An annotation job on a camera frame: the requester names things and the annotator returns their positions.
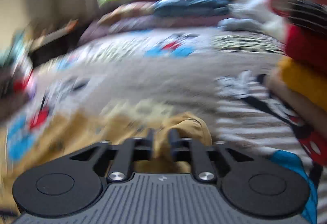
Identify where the stack of folded clothes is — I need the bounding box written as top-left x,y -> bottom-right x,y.
258,0 -> 327,135

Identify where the purple quilt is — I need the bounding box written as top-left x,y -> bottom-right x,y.
79,13 -> 230,43

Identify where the grey-blue cloth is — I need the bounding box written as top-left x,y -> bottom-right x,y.
217,18 -> 259,33

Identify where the dark furniture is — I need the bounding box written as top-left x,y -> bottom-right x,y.
0,19 -> 80,117

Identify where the white grey garment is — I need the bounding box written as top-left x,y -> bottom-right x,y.
228,0 -> 285,39

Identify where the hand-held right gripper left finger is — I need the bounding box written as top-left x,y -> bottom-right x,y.
69,128 -> 155,181

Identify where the dark blue jacket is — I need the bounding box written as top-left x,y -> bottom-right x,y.
153,0 -> 230,17

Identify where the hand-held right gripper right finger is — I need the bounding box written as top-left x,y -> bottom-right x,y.
168,128 -> 254,181

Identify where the yellow garment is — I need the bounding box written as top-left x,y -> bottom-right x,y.
61,109 -> 213,174

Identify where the printed cartoon blanket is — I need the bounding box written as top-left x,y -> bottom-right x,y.
0,26 -> 320,224

